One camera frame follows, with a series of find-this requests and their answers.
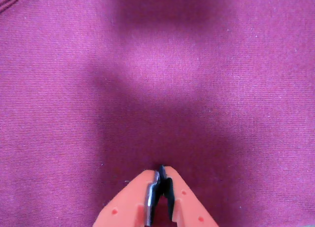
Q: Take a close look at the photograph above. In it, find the maroon cloth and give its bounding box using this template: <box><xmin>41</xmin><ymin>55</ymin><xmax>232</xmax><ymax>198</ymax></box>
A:
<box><xmin>0</xmin><ymin>0</ymin><xmax>315</xmax><ymax>227</ymax></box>

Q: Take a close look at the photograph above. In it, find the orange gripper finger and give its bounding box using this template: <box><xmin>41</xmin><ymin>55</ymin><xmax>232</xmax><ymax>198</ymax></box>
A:
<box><xmin>158</xmin><ymin>164</ymin><xmax>220</xmax><ymax>227</ymax></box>
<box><xmin>93</xmin><ymin>169</ymin><xmax>162</xmax><ymax>227</ymax></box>

